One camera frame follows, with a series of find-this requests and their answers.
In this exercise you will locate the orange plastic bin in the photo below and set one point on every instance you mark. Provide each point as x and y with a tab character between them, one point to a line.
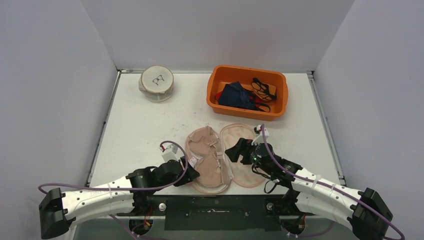
269	87

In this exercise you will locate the navy blue garment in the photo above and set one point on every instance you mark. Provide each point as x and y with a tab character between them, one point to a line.
236	96

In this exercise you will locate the floral mesh laundry bag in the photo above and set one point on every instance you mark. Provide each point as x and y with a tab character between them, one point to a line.
241	175

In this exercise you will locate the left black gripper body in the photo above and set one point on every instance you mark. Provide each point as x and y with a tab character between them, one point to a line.
186	178

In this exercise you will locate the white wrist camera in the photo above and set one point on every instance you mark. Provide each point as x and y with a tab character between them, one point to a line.
261	135
169	153

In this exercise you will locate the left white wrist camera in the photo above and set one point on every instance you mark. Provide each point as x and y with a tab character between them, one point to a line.
169	153

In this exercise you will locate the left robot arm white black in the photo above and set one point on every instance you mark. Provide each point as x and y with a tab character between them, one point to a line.
128	196

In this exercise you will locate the round white mesh laundry bag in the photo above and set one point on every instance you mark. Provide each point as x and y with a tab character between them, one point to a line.
156	83

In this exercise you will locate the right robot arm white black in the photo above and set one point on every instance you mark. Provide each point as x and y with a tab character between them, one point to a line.
362	211

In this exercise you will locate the beige pink bra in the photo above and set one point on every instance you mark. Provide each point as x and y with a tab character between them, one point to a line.
206	155

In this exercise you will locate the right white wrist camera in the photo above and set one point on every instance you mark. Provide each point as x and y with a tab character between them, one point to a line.
261	135

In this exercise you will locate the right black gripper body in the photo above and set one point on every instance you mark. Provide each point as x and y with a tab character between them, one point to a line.
244	151

